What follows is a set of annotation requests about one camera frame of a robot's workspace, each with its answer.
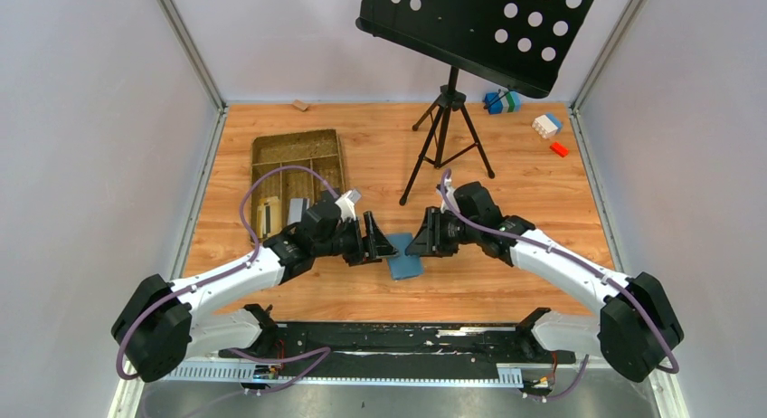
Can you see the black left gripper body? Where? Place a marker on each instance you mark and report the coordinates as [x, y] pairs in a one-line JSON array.
[[365, 238]]

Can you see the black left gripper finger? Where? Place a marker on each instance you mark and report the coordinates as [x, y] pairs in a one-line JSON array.
[[353, 244], [376, 244]]

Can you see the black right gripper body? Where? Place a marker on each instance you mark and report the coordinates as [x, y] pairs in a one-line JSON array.
[[435, 231]]

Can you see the silver credit card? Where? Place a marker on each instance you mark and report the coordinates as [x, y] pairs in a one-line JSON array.
[[297, 207]]

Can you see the blue leather card holder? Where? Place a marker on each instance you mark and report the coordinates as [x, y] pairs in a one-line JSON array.
[[403, 266]]

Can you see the gold credit card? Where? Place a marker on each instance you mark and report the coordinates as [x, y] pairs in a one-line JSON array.
[[268, 217]]

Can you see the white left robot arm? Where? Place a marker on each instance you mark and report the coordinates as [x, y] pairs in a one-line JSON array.
[[166, 322]]

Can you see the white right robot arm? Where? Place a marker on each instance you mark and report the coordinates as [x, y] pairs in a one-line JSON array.
[[632, 324]]

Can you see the woven compartment tray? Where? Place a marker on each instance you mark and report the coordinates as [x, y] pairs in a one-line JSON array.
[[293, 165]]

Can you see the small wooden block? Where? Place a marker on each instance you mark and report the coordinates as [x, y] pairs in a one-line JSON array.
[[300, 105]]

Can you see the red toy block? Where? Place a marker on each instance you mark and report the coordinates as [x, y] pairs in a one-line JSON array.
[[559, 149]]

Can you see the blue green toy block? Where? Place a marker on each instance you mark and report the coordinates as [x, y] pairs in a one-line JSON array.
[[502, 102]]

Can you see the white blue toy block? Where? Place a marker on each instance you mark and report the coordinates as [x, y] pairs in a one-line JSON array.
[[547, 125]]

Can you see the black music stand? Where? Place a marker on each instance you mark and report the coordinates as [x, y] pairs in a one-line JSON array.
[[519, 45]]

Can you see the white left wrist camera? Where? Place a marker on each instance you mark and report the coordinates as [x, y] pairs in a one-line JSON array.
[[346, 203]]

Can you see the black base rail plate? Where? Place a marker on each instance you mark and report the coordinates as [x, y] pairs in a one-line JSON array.
[[402, 351]]

